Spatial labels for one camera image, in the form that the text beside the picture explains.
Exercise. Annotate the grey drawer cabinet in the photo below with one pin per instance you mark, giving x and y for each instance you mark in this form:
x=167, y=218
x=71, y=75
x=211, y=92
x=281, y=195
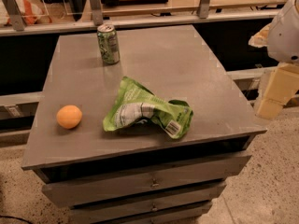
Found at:
x=138, y=175

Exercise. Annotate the green rice chip bag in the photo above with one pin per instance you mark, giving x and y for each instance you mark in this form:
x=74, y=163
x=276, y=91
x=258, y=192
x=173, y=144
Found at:
x=136, y=104

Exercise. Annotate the green soda can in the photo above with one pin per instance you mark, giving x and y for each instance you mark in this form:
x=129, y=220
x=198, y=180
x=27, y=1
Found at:
x=108, y=43

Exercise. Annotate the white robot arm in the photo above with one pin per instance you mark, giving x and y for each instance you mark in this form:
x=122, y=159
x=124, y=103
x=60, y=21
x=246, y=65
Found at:
x=281, y=39

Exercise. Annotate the orange fruit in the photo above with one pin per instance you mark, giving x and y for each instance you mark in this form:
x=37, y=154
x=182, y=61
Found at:
x=69, y=116

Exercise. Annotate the orange white bag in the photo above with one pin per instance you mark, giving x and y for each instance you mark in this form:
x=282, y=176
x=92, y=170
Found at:
x=31, y=13

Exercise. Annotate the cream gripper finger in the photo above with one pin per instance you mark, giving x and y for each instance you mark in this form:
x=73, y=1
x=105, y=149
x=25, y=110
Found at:
x=260, y=39
x=276, y=89

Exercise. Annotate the grey metal railing frame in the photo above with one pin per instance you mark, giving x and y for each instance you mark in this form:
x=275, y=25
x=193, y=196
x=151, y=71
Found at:
x=58, y=18

